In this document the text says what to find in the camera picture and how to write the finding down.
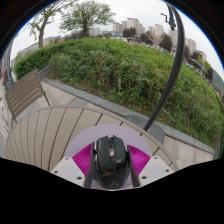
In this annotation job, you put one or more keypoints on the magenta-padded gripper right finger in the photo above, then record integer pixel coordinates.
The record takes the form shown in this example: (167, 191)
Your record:
(139, 160)

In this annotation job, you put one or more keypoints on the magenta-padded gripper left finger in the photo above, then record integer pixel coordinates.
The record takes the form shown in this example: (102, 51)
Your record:
(81, 161)

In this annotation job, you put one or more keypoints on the black computer mouse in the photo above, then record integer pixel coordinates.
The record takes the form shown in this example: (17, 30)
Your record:
(111, 160)

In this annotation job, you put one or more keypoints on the lavender mouse pad with wrist rest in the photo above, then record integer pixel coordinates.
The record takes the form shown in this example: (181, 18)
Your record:
(110, 130)

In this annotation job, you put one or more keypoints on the grey umbrella base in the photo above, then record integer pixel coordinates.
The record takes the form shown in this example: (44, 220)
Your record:
(155, 133)

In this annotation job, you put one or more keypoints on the grey slatted outdoor chair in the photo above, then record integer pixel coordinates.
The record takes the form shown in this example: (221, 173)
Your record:
(25, 93)

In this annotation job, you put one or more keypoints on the green hedge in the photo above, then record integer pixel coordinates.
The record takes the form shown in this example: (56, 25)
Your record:
(116, 73)

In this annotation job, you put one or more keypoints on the black curved umbrella pole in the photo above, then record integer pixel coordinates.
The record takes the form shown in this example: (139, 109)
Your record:
(176, 66)

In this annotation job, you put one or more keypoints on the bare-trunked leaning tree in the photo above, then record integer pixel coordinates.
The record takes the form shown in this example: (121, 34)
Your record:
(40, 33)

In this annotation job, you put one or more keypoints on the distant apartment buildings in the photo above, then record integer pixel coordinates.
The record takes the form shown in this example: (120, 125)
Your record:
(133, 24)

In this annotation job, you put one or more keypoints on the round leafy green tree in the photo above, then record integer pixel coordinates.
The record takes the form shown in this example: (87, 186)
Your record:
(86, 16)

